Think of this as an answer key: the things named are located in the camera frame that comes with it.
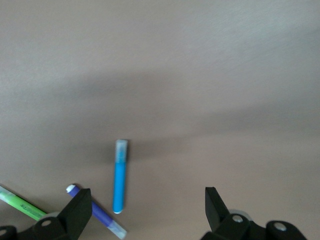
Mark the green marker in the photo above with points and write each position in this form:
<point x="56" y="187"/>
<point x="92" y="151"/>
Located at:
<point x="22" y="205"/>

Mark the blue marker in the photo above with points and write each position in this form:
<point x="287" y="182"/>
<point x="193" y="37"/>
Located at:
<point x="119" y="185"/>

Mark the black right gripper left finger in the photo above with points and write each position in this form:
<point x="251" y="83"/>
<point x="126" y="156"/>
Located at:
<point x="67" y="220"/>

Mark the purple marker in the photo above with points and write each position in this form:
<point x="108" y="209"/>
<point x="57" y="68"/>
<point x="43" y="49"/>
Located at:
<point x="102" y="215"/>

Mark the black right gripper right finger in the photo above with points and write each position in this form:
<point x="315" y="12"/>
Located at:
<point x="225" y="225"/>

